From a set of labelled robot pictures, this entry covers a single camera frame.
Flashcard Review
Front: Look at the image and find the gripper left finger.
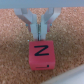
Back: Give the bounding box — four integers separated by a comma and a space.
14, 7, 41, 42

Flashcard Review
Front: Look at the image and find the pink block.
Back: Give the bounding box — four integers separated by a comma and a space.
27, 40, 56, 71

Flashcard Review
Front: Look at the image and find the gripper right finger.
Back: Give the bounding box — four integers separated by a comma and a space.
40, 7, 62, 42

